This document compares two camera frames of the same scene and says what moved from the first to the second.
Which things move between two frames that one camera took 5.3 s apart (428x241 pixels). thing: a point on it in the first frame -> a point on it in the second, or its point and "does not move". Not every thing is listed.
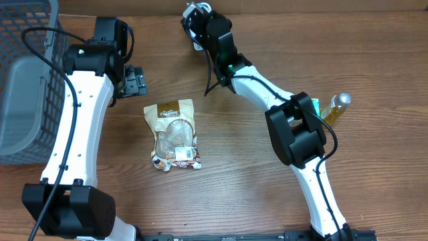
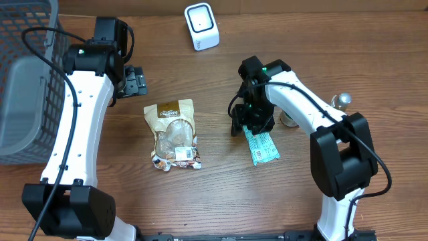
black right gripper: [195, 20] -> [251, 121]
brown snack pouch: [173, 124] does not move
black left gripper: [136, 82] does not move
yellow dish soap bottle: [332, 112] does not move
